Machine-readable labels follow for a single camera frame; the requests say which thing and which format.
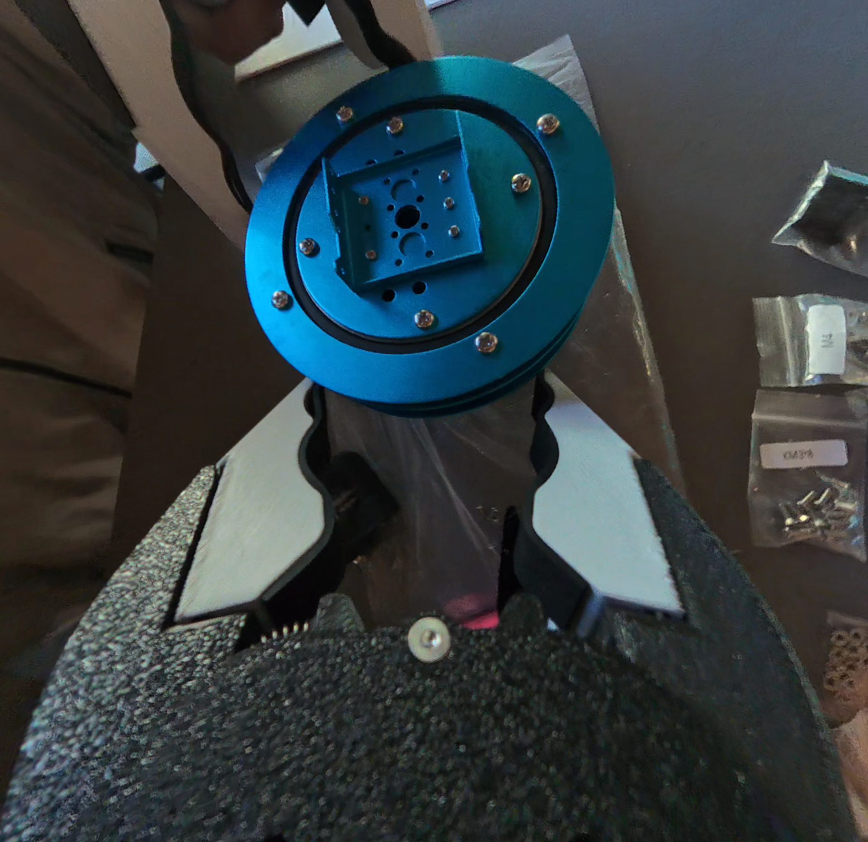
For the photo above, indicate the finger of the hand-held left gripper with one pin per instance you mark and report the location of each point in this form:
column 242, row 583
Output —
column 135, row 75
column 393, row 14

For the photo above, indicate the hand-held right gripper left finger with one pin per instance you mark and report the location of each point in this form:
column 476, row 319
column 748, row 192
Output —
column 251, row 523

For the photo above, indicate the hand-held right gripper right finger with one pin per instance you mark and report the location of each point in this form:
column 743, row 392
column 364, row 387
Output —
column 597, row 516

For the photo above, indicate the large clear plastic bag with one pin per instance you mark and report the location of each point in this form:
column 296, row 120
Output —
column 630, row 353

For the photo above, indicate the blue round metal turntable base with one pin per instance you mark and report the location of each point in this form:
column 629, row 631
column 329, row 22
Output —
column 583, row 197

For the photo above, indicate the dark grey desk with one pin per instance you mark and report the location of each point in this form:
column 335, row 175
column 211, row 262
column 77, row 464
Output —
column 712, row 109

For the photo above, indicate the group of hardware zip bags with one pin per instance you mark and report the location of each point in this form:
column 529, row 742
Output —
column 800, row 503

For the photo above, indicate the dark plastic parts bag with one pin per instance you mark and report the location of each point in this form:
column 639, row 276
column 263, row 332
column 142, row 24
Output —
column 831, row 211

